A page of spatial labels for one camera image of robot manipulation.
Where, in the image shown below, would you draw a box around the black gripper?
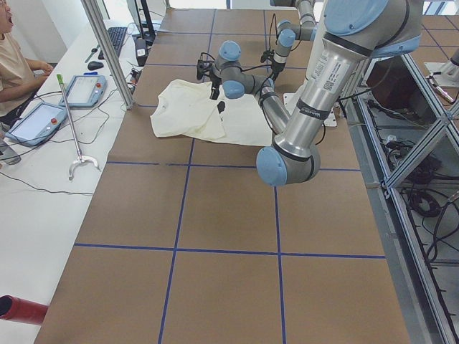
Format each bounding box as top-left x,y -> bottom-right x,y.
260,52 -> 284,83
197,52 -> 220,100

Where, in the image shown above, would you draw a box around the cream long-sleeve printed shirt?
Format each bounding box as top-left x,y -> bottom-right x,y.
151,79 -> 272,146

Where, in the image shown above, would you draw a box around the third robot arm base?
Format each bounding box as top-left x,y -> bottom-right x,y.
424,50 -> 458,88

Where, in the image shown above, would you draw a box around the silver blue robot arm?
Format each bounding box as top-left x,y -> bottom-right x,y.
197,1 -> 423,186
260,0 -> 317,81

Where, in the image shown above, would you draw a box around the black power adapter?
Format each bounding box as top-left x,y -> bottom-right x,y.
134,37 -> 148,67

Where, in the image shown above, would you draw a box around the black monitor stand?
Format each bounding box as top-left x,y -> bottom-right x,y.
139,0 -> 156,46

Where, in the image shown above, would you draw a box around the black keyboard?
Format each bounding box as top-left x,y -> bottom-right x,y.
107,27 -> 128,57

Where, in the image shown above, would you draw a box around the black computer mouse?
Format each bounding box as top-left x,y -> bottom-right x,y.
87,61 -> 104,71

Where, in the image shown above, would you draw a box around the far blue teach pendant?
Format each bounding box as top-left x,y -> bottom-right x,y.
65,73 -> 107,108

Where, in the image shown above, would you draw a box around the blue teach pendant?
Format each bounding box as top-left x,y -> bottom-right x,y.
65,73 -> 107,108
5,102 -> 67,146

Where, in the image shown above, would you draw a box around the metal reacher grabber tool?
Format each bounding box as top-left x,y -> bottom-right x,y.
57,74 -> 100,181

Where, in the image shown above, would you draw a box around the near blue teach pendant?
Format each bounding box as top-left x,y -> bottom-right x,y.
5,102 -> 67,146

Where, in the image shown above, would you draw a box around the person in beige shirt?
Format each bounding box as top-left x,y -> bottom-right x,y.
1,1 -> 54,127

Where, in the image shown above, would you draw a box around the red cylinder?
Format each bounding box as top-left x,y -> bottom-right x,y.
1,295 -> 48,325

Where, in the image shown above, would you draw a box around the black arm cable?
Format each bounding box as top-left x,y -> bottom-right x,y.
199,52 -> 327,146
263,13 -> 280,65

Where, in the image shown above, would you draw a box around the white camera pole base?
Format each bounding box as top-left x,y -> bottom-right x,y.
283,34 -> 334,120

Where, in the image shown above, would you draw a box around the aluminium frame post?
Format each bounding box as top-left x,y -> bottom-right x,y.
81,0 -> 133,110

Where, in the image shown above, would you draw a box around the aluminium side frame rail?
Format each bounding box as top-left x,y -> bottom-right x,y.
339,45 -> 458,343

